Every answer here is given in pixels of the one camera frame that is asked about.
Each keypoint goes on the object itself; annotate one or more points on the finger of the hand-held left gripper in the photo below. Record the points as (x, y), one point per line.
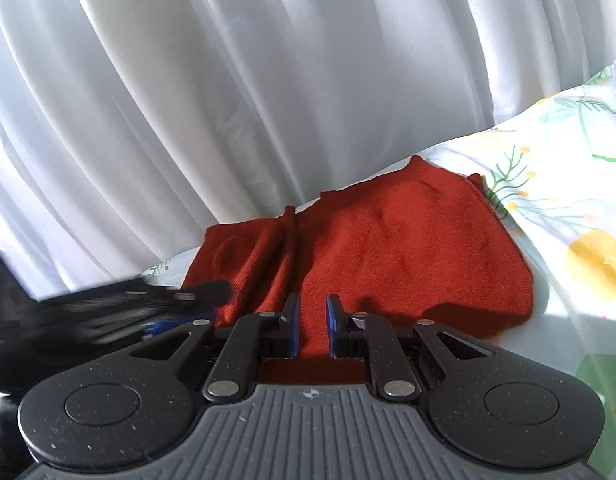
(202, 292)
(175, 324)

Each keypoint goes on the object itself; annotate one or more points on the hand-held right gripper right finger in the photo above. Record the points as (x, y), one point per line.
(333, 326)

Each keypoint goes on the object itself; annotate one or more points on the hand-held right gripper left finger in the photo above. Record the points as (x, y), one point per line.
(294, 327)

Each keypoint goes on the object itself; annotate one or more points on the red knit cardigan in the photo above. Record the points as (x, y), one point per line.
(388, 250)

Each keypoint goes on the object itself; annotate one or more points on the white curtain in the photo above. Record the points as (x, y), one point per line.
(237, 85)

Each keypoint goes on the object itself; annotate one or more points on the floral bed sheet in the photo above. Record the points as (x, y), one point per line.
(563, 200)

